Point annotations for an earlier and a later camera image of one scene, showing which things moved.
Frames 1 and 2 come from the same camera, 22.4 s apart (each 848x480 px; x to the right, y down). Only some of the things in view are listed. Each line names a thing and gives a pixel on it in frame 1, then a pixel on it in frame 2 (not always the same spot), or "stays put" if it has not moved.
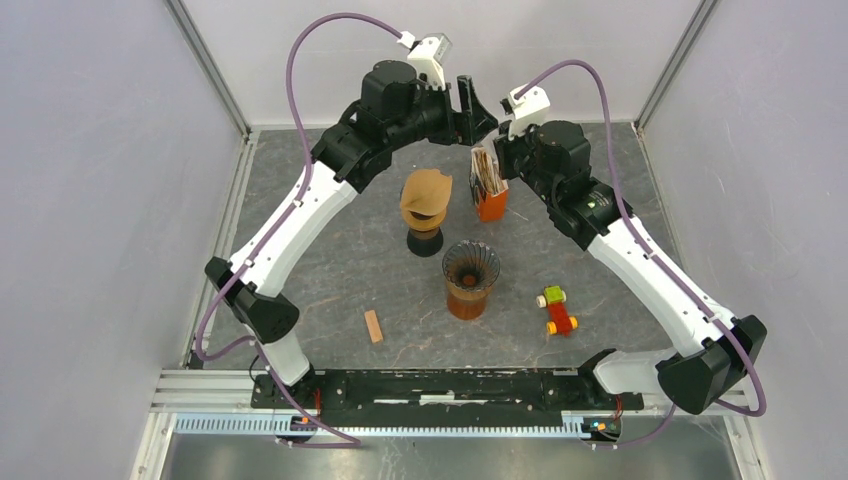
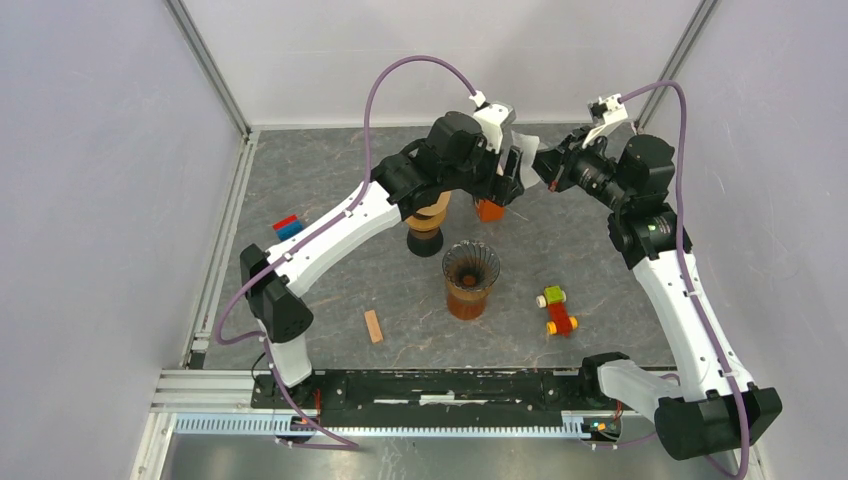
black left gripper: (473, 121) -> (504, 190)
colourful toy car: (554, 298) stays put
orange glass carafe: (466, 305) stays put
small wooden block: (373, 326) stays put
